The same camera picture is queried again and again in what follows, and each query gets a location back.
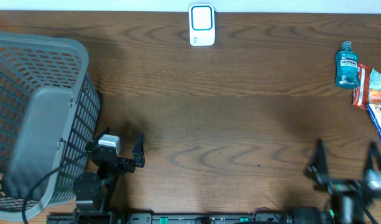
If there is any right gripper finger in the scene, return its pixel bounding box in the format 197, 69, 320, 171
364, 142, 381, 171
304, 139, 330, 186

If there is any orange small box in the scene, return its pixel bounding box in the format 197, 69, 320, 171
368, 89, 381, 104

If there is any red snack bar wrapper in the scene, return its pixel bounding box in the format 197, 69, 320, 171
352, 63, 372, 109

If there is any light blue wipes pack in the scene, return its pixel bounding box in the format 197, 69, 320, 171
369, 68, 381, 91

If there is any teal Listerine mouthwash bottle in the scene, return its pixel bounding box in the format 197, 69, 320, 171
335, 41, 360, 89

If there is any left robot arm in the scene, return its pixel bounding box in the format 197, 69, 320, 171
73, 134, 145, 223

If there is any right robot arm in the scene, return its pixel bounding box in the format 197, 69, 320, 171
291, 139, 381, 224

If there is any white barcode scanner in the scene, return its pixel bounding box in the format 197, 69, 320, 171
188, 4, 216, 47

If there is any grey plastic shopping basket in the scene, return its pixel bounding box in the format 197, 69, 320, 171
0, 32, 101, 222

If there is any black left camera cable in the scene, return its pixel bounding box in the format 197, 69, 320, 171
21, 151, 91, 224

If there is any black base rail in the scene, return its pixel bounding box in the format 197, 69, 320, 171
46, 212, 296, 224

